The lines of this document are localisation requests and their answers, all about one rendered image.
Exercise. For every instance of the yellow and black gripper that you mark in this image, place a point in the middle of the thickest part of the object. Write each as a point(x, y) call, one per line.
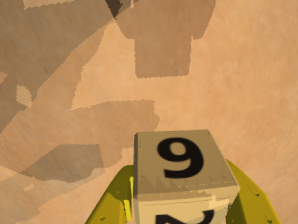
point(251, 205)

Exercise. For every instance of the yellow number cube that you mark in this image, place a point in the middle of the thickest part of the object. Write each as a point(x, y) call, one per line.
point(181, 177)

